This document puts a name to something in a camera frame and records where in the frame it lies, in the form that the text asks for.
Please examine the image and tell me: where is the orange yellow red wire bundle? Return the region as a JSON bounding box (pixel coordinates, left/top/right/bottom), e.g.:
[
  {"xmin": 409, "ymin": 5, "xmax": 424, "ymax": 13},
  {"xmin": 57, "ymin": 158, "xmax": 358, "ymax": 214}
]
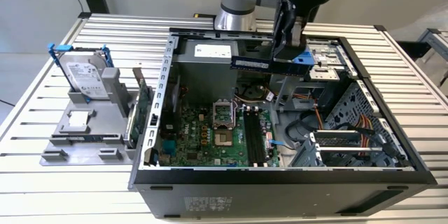
[{"xmin": 352, "ymin": 113, "xmax": 377, "ymax": 156}]

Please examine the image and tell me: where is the black RAM slot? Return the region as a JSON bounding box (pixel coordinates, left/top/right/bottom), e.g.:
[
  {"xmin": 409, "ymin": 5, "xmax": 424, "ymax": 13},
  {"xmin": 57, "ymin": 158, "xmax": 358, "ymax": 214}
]
[
  {"xmin": 244, "ymin": 105, "xmax": 260, "ymax": 167},
  {"xmin": 252, "ymin": 105, "xmax": 269, "ymax": 167}
]

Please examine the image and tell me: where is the grey power supply unit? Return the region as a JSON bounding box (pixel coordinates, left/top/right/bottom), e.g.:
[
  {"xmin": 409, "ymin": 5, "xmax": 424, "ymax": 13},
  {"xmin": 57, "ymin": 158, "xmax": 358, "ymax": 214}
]
[{"xmin": 173, "ymin": 38, "xmax": 241, "ymax": 104}]

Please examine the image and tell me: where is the black PC case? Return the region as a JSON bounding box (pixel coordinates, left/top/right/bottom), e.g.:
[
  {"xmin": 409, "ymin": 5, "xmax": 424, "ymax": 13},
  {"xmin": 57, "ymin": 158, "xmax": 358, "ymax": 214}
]
[{"xmin": 128, "ymin": 26, "xmax": 438, "ymax": 219}]

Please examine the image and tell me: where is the green graphics card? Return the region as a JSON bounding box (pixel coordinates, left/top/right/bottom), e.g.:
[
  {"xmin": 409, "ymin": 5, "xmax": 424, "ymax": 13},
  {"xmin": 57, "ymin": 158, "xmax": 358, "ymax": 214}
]
[{"xmin": 125, "ymin": 67, "xmax": 154, "ymax": 149}]

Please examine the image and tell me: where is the CPU socket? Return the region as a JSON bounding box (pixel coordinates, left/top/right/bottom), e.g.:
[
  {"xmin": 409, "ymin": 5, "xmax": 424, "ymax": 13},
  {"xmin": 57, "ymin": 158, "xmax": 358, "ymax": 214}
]
[{"xmin": 213, "ymin": 129, "xmax": 234, "ymax": 148}]

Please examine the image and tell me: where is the hard disk in blue carrier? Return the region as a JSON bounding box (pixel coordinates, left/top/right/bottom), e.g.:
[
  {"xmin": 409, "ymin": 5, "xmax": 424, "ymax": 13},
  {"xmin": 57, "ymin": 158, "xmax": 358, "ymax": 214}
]
[{"xmin": 46, "ymin": 42, "xmax": 113, "ymax": 103}]

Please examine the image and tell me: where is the white and yellow wire bundle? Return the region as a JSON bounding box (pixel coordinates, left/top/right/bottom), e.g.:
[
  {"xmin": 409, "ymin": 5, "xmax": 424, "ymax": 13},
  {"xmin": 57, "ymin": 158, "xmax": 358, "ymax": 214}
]
[{"xmin": 233, "ymin": 93, "xmax": 277, "ymax": 104}]

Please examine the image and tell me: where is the thin orange wire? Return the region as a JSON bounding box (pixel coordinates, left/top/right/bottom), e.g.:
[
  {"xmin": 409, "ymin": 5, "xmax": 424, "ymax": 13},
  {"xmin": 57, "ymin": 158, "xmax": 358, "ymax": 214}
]
[{"xmin": 313, "ymin": 104, "xmax": 325, "ymax": 130}]

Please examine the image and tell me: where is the silver drive cage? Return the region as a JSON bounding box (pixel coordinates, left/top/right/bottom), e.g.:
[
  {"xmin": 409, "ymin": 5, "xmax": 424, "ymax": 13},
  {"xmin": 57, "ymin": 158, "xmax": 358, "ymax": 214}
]
[{"xmin": 269, "ymin": 39, "xmax": 350, "ymax": 111}]

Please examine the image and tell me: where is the metal side table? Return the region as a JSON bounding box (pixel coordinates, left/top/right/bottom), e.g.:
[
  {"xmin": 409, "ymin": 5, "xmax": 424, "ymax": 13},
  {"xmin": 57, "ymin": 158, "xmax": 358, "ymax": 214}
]
[{"xmin": 414, "ymin": 28, "xmax": 448, "ymax": 93}]

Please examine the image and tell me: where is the RAM stick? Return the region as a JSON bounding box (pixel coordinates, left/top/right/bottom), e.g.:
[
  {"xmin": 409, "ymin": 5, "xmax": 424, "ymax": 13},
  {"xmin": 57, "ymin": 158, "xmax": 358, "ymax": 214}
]
[
  {"xmin": 52, "ymin": 135, "xmax": 121, "ymax": 142},
  {"xmin": 229, "ymin": 55, "xmax": 313, "ymax": 77}
]

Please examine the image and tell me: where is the silver disk bay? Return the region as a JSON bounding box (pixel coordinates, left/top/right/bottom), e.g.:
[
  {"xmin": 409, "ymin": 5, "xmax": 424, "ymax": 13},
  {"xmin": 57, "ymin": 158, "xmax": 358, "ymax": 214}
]
[{"xmin": 288, "ymin": 129, "xmax": 412, "ymax": 168}]

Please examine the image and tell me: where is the round black speaker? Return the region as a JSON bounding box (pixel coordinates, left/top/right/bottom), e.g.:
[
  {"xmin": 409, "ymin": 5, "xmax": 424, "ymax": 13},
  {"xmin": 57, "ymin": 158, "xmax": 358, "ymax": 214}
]
[{"xmin": 242, "ymin": 84, "xmax": 269, "ymax": 99}]

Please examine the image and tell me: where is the black data cable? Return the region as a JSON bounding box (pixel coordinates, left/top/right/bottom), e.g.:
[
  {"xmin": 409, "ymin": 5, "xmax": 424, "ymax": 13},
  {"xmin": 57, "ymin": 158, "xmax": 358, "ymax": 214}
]
[{"xmin": 285, "ymin": 118, "xmax": 317, "ymax": 151}]

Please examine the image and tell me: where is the black case fan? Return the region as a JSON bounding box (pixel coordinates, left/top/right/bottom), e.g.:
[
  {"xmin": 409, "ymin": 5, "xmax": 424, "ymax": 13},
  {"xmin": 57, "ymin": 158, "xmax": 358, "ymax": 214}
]
[{"xmin": 164, "ymin": 76, "xmax": 185, "ymax": 125}]

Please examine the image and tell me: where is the blue drive bay latch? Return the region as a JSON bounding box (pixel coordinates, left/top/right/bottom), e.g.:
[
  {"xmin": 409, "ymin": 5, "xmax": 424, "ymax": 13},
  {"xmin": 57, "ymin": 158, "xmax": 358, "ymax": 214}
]
[{"xmin": 292, "ymin": 50, "xmax": 313, "ymax": 65}]

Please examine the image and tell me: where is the metal socket cover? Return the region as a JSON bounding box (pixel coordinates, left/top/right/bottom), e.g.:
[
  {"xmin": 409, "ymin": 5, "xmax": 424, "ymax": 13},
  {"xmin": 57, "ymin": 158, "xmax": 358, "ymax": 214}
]
[{"xmin": 212, "ymin": 99, "xmax": 234, "ymax": 130}]

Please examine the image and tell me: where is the silver CPU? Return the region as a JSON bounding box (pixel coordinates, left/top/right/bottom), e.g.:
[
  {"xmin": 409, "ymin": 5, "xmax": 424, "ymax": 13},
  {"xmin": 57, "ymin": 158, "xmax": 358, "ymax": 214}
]
[{"xmin": 68, "ymin": 111, "xmax": 90, "ymax": 127}]

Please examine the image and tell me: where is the grey parts rack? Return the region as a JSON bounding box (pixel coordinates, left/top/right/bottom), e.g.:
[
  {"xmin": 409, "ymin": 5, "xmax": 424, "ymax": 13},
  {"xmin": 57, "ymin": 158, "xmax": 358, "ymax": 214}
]
[{"xmin": 38, "ymin": 66, "xmax": 154, "ymax": 167}]

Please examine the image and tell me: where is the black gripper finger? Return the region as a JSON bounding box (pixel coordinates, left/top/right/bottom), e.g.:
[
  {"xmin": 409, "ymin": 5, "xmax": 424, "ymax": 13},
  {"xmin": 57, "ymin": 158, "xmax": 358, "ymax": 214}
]
[
  {"xmin": 296, "ymin": 16, "xmax": 309, "ymax": 51},
  {"xmin": 270, "ymin": 0, "xmax": 298, "ymax": 62}
]

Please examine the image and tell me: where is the green motherboard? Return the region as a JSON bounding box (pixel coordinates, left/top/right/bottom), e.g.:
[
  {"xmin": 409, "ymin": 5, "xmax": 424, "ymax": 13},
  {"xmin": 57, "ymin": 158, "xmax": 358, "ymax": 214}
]
[{"xmin": 158, "ymin": 103, "xmax": 282, "ymax": 168}]

